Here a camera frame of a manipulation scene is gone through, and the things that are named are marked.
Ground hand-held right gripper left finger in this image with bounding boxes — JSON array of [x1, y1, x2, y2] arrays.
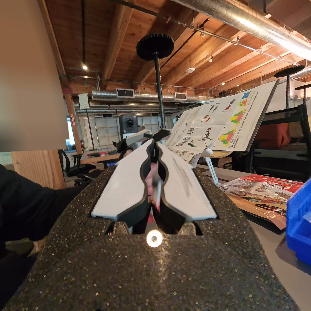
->
[[91, 139, 156, 217]]

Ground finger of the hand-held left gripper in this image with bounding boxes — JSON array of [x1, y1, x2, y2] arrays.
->
[[152, 129, 172, 142], [125, 129, 153, 147]]

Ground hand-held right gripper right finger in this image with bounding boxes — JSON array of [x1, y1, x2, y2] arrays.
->
[[155, 141, 217, 223]]

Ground grey red yellow toy assembly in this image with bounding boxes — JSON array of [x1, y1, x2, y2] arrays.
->
[[149, 180, 163, 223]]

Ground person's left forearm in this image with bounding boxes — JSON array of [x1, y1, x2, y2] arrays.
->
[[0, 164, 83, 242]]

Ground person's left hand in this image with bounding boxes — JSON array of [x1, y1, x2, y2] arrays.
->
[[145, 161, 159, 195]]

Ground cluttered background table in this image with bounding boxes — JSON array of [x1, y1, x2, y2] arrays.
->
[[80, 147, 122, 168]]

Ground black pole with toothed disc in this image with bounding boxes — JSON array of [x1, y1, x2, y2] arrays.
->
[[275, 65, 305, 110], [295, 84, 311, 105], [136, 34, 175, 129]]

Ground black office chair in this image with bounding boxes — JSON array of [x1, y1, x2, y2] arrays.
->
[[58, 149, 102, 186]]

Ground printed instruction sheet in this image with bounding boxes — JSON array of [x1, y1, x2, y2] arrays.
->
[[165, 80, 279, 163]]

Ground toy parts bag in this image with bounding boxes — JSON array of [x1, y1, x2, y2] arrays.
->
[[219, 174, 304, 230]]

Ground wooden board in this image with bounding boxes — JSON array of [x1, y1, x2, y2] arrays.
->
[[11, 149, 66, 190]]

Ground orange red cushion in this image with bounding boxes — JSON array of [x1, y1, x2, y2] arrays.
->
[[256, 123, 291, 149]]

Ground blue plastic bin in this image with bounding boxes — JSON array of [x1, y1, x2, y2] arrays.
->
[[285, 179, 311, 265]]

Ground slim silver air duct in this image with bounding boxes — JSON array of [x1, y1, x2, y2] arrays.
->
[[91, 88, 202, 103]]

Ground pale wooden stand with post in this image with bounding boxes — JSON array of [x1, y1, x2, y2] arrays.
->
[[202, 148, 234, 161]]

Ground black metal frame rack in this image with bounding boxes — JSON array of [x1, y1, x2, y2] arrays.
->
[[250, 104, 311, 181]]

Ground large silver air duct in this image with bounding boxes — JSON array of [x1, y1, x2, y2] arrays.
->
[[170, 0, 311, 61]]

